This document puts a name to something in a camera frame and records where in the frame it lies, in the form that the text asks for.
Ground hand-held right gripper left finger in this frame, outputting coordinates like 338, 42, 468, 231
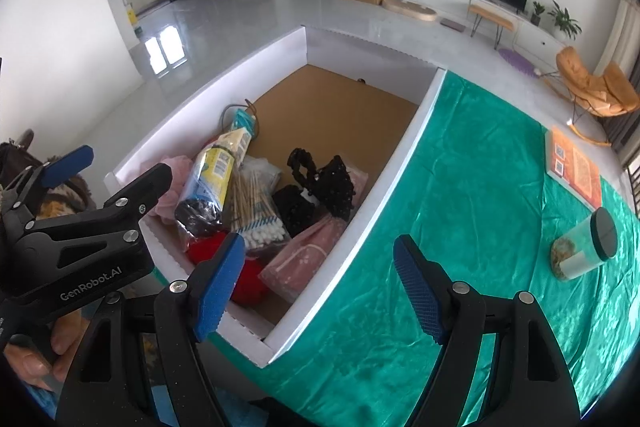
55, 232, 246, 427

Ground clear jar black lid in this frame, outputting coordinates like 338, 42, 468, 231
550, 206, 620, 281

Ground white cardboard box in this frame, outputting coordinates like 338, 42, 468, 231
103, 25, 448, 369

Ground green tablecloth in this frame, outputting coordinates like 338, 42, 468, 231
206, 68, 640, 427

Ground blue yellow roll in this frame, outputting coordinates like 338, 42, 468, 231
174, 128, 252, 239

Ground blue wave print pouch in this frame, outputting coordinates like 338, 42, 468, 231
219, 98, 262, 141

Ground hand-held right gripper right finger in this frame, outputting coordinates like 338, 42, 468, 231
393, 234, 581, 427

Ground wooden bench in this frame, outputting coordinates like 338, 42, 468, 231
467, 3, 516, 54

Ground oval wooden board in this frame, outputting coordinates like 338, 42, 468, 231
381, 0, 439, 26

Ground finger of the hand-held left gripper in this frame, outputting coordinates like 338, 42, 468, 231
24, 162, 174, 269
0, 145, 95, 229

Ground large leafy potted plant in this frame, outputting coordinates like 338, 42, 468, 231
546, 0, 583, 41

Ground cotton swab packet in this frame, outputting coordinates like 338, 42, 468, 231
224, 156, 294, 254

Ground person's left hand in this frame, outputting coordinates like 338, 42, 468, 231
0, 308, 92, 391

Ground pink plush scrunchie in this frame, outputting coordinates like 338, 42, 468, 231
139, 156, 194, 221

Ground orange lounge chair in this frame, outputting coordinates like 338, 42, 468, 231
541, 46, 640, 146

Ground black lace scrunchie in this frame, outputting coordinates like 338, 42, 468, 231
309, 153, 354, 221

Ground patterned cloth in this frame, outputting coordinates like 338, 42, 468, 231
36, 178, 99, 221

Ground orange book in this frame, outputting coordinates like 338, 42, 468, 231
544, 125, 604, 212

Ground black hair claw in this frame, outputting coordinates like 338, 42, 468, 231
285, 147, 322, 194

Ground pink cloth packet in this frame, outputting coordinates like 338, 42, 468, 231
259, 211, 347, 304

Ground red yarn ball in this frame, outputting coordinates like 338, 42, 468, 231
186, 231, 269, 306

